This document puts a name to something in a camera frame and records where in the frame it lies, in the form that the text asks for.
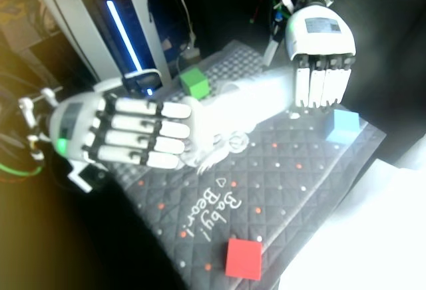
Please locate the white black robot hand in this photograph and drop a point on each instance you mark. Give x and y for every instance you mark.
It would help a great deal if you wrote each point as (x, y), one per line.
(319, 37)
(133, 130)

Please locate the grey quilt with bear print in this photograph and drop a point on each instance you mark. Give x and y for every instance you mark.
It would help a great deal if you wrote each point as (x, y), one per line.
(283, 187)

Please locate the red foam block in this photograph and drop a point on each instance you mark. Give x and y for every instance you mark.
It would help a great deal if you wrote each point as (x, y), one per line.
(243, 258)

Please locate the white plug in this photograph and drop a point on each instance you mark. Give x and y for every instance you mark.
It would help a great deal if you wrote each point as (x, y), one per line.
(192, 53)

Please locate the black wrist camera white bracket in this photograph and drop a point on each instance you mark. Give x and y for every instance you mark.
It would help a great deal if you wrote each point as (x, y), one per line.
(80, 178)

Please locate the white robot column blue light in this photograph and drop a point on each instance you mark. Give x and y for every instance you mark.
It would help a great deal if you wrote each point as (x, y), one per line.
(83, 37)

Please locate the green foam block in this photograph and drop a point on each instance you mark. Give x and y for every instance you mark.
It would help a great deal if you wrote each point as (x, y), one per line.
(194, 84)

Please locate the blue foam block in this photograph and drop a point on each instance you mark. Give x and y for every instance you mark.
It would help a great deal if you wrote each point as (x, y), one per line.
(342, 127)

